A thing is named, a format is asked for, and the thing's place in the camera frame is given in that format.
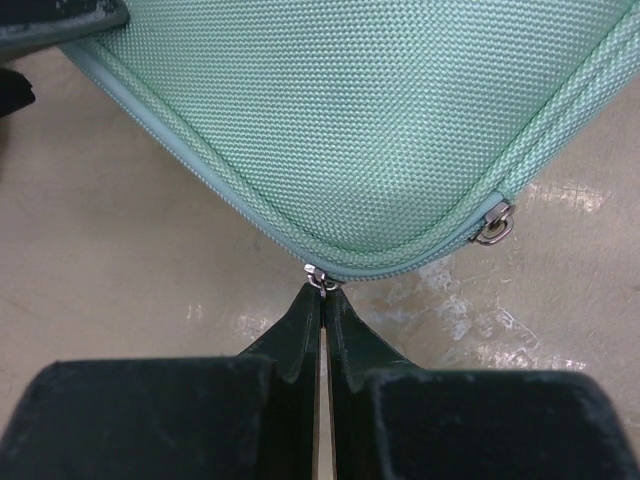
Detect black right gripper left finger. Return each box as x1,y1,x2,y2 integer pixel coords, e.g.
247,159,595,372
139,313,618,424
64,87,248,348
2,286,321,479

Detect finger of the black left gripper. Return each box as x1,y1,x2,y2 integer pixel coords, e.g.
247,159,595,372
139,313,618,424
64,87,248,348
1,0,130,60
0,67,36,118

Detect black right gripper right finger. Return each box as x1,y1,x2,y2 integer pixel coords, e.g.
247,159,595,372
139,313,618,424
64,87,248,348
324,291,638,479

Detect mint green medicine case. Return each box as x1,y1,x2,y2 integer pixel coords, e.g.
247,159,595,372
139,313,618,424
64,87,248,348
63,1,639,282

